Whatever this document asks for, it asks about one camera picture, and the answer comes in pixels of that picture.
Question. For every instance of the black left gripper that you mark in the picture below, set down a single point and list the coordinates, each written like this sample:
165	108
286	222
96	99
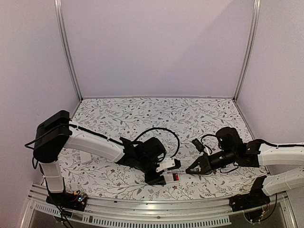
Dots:
155	180

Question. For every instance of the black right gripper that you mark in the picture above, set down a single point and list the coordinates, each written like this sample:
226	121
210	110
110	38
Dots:
204	164

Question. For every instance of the white remote control back up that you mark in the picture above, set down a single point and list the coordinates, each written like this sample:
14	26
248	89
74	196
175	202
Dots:
169	179

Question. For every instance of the clear handle screwdriver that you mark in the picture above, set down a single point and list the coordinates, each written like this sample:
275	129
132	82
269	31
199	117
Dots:
183	172

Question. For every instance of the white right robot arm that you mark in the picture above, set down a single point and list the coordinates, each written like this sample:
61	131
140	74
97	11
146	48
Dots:
254	153

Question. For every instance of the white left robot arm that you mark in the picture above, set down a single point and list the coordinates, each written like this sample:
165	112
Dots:
59	132

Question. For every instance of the white remote with green logo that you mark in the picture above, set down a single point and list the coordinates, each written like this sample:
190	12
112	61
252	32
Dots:
85	157

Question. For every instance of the floral tablecloth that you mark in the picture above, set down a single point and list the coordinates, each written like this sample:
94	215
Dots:
175	122

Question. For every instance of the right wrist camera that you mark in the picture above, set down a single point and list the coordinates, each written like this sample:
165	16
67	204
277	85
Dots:
201	147

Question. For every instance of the front aluminium rail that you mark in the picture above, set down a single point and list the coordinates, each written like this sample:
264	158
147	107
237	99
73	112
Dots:
120	213

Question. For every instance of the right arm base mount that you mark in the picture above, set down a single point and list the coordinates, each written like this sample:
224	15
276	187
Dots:
253	199

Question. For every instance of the right aluminium frame post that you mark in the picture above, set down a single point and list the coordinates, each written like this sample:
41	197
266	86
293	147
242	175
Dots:
249	48

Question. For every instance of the aluminium frame post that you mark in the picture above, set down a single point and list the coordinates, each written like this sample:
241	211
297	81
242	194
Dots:
249	48
66	49

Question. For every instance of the left aluminium frame post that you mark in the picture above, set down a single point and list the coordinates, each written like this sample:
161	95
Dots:
66	49

